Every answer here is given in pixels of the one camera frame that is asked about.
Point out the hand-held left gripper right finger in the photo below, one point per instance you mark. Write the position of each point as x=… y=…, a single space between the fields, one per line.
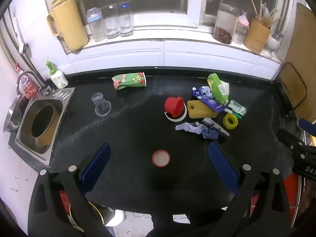
x=224 y=167

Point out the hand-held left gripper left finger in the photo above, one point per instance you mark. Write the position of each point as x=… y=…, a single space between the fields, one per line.
x=96 y=170

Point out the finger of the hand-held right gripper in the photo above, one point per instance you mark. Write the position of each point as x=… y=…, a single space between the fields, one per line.
x=287 y=137
x=307 y=126

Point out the red plastic basin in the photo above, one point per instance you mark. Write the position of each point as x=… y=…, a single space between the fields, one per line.
x=292 y=190

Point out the grey black plastic tool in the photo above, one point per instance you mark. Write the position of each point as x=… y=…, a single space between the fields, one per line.
x=218 y=129

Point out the yellow tape roll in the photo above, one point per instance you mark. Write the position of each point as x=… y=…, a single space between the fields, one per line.
x=230 y=121

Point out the blue crumpled wrapper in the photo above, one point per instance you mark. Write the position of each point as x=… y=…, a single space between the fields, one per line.
x=192 y=128

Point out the white bowl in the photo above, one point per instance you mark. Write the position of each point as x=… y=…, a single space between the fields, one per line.
x=116 y=218

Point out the white green marker pen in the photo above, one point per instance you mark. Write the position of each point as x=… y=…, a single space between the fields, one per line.
x=235 y=114

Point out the stainless steel sink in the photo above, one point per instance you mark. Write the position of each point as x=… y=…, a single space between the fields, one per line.
x=59 y=128

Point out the clear plastic wrapper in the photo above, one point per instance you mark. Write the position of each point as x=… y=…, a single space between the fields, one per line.
x=237 y=107

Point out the yellow sponge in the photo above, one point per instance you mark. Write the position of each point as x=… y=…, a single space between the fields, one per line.
x=201 y=109

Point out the red rim white lid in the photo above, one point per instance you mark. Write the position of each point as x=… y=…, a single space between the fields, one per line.
x=161 y=158

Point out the clear plastic cup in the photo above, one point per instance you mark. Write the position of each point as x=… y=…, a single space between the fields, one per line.
x=101 y=105

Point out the red toy bucket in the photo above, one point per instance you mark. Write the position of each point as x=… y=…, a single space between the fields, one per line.
x=182 y=117

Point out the wooden cutting board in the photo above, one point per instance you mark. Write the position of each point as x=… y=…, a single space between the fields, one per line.
x=305 y=54

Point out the red plastic cup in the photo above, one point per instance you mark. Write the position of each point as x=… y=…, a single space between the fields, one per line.
x=174 y=106

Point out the green packet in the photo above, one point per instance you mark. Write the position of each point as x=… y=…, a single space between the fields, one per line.
x=217 y=87

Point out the white ceramic jar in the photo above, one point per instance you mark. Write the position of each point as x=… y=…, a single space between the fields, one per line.
x=274 y=42

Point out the green pink snack bag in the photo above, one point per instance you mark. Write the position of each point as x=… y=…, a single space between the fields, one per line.
x=128 y=80

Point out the steel pot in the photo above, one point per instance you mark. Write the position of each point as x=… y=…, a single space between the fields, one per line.
x=14 y=114

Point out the white green dish soap bottle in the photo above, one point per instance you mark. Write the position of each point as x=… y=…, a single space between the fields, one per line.
x=58 y=79

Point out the bamboo utensil holder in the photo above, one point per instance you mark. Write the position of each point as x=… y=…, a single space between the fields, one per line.
x=256 y=37

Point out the red label packet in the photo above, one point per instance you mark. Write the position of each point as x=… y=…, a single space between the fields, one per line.
x=29 y=86

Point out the steel faucet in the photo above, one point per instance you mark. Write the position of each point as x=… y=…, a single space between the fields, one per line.
x=29 y=73

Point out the pink cap baby bottle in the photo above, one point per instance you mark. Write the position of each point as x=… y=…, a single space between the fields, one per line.
x=241 y=28

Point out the bundle of wooden chopsticks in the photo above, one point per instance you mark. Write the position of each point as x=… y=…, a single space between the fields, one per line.
x=261 y=12

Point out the glass jar with red spices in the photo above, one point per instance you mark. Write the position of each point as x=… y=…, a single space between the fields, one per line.
x=226 y=22

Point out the blue cap baby bottle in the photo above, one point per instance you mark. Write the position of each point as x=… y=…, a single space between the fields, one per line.
x=96 y=27

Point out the yellow plastic pitcher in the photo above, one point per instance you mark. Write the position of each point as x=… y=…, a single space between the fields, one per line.
x=69 y=27

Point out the clear drinking glass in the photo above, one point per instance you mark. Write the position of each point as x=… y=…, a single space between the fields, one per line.
x=125 y=17
x=109 y=21

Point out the white wall hook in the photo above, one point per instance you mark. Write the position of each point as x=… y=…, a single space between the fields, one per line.
x=24 y=48

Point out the white window frame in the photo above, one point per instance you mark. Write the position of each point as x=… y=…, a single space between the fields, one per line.
x=195 y=5

